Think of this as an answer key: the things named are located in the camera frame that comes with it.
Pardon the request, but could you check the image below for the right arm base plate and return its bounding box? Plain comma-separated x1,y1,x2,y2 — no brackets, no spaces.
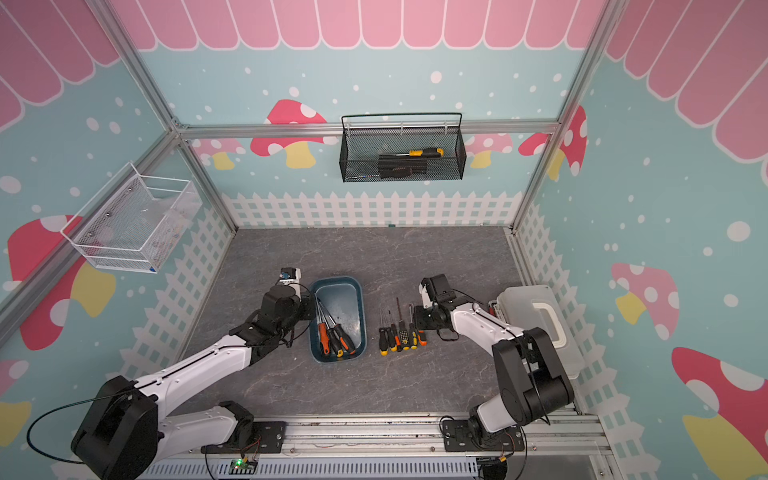
438,416,526,453

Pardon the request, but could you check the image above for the yellow collar screwdriver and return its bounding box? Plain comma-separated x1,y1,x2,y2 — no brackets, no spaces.
396,298,411,351

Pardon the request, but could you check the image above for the translucent plastic toolbox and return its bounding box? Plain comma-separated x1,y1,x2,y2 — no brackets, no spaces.
489,285,585,381

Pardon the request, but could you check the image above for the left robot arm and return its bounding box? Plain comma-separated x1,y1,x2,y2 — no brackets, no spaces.
71,282,315,479

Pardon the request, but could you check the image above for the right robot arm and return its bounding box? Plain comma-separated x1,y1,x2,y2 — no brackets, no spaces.
415,275,583,449

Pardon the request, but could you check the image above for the green lit circuit board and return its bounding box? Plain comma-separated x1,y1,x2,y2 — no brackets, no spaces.
229,458,258,475

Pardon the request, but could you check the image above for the black tool in basket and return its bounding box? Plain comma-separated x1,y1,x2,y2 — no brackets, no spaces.
377,157,428,179

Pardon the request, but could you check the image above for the orange handled screwdriver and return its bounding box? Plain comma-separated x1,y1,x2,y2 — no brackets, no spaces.
318,320,331,356

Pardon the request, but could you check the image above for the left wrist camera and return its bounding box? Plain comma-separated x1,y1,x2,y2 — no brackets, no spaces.
278,267,301,285

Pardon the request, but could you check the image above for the yellow black screwdriver in basket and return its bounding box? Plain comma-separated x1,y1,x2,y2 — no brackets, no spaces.
379,147,445,159

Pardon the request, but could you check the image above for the teal plastic storage box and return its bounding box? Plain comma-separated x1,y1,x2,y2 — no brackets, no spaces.
309,276,367,364

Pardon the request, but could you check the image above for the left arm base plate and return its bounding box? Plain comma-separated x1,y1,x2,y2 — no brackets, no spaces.
201,421,287,455

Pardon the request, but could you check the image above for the white wire mesh basket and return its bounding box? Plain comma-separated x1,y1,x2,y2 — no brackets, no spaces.
60,163,203,273

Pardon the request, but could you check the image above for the black grey screwdriver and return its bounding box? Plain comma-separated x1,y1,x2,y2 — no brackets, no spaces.
318,302,344,358

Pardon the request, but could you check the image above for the black orange hex screwdriver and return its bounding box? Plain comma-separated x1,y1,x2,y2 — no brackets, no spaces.
327,314,356,356

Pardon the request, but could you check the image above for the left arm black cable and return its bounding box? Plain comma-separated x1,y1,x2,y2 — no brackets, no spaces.
25,398,121,466

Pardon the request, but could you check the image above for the black wire mesh basket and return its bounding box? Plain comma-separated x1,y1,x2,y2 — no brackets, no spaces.
339,112,467,183

